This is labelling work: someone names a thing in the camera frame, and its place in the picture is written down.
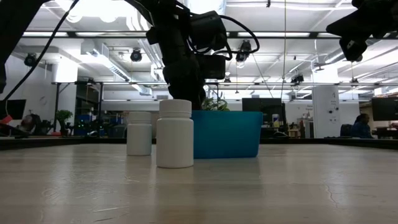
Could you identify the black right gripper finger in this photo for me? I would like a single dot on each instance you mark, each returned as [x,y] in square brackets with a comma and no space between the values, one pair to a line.
[354,49]
[351,28]

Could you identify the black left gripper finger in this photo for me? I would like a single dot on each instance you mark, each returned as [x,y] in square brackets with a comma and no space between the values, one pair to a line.
[183,84]

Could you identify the white pill bottle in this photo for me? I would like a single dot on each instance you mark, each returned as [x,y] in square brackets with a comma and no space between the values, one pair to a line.
[139,137]
[175,140]

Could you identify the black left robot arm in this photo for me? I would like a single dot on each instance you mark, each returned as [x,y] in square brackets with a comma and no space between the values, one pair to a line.
[18,18]

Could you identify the teal plastic basket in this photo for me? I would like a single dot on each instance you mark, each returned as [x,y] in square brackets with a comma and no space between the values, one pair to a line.
[227,133]

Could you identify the black ceiling spotlight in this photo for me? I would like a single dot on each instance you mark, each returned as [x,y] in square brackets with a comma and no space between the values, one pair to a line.
[243,51]
[136,55]
[297,78]
[31,60]

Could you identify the small green fern plant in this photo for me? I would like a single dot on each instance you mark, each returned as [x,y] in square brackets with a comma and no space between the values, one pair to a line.
[217,105]

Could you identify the black monitor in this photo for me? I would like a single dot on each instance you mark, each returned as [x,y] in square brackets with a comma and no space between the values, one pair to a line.
[267,105]
[385,109]
[14,109]

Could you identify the black overhead light bar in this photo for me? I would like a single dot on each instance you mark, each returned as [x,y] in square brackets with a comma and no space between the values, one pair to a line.
[280,35]

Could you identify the person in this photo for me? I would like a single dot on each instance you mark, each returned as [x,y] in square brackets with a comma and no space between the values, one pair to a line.
[31,121]
[360,126]

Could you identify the black office chair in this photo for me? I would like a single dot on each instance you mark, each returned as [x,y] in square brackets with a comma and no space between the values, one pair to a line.
[346,130]

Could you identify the green potted plant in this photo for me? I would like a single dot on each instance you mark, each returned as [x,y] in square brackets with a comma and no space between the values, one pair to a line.
[63,115]

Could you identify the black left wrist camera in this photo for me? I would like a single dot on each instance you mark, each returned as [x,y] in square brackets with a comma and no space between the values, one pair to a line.
[213,67]

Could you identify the black background metal frame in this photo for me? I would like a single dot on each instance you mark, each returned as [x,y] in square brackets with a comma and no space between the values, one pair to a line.
[57,102]

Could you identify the black metal table frame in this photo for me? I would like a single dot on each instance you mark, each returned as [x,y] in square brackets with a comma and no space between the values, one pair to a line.
[62,143]

